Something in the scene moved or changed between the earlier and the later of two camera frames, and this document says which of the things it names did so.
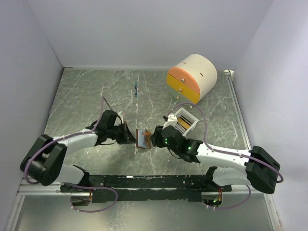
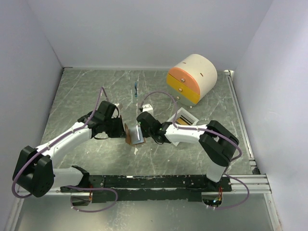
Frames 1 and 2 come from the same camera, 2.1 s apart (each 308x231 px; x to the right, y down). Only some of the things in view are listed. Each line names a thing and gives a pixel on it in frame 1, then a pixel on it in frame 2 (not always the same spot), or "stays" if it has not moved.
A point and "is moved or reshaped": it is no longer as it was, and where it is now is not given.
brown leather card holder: x=143 y=139 is moved or reshaped
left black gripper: x=127 y=137 → x=120 y=133
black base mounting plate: x=187 y=188 stays
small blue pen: x=135 y=90 stays
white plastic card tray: x=186 y=121 stays
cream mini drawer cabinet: x=192 y=79 stays
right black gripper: x=156 y=137 → x=146 y=135
